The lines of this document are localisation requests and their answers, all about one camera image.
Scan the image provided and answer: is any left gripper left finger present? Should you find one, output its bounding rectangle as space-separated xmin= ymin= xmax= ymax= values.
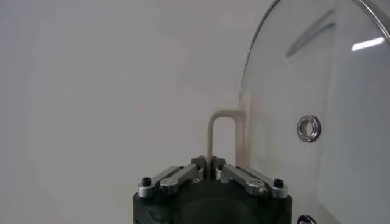
xmin=137 ymin=155 xmax=208 ymax=199

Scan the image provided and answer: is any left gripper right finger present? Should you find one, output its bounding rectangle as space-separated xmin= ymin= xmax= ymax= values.
xmin=211 ymin=155 xmax=289 ymax=200

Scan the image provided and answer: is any round glass pot lid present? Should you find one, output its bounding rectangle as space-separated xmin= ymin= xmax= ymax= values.
xmin=206 ymin=0 xmax=390 ymax=224

